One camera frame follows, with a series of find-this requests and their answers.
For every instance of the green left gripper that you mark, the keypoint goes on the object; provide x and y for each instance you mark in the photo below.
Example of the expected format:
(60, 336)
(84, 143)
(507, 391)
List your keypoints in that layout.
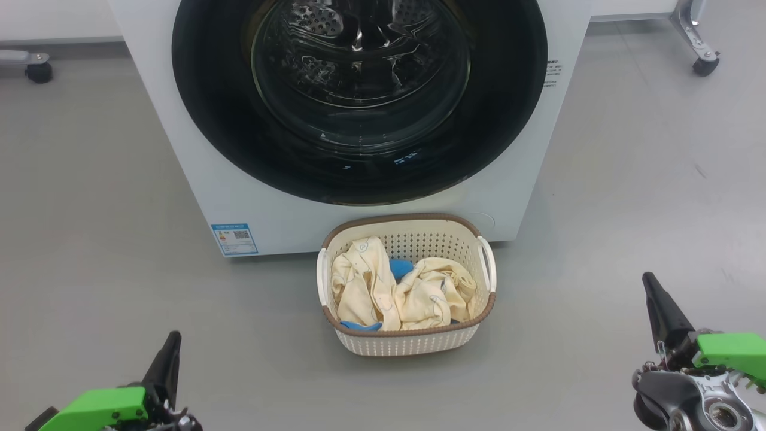
(108, 407)

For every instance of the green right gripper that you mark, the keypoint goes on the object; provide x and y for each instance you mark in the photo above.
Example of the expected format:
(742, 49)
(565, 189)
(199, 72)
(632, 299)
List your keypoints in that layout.
(730, 353)

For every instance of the cream garment with blue cuffs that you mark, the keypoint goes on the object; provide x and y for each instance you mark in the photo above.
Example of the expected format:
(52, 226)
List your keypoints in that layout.
(431, 293)
(359, 281)

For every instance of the grey washing machine door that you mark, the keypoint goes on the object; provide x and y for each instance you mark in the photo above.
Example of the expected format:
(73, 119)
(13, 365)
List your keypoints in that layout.
(239, 137)

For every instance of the white front-load washing machine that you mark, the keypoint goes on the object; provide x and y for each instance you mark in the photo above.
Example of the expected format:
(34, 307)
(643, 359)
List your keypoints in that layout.
(179, 149)

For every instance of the blue energy label sticker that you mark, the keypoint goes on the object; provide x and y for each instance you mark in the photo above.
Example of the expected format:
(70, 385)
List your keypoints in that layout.
(234, 239)

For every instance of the cream perforated laundry basket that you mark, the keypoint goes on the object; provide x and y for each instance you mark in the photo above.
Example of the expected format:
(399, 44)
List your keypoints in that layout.
(413, 344)

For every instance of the grey stand leg with caster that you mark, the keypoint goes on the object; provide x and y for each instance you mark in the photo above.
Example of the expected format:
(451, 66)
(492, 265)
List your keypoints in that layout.
(36, 69)
(694, 36)

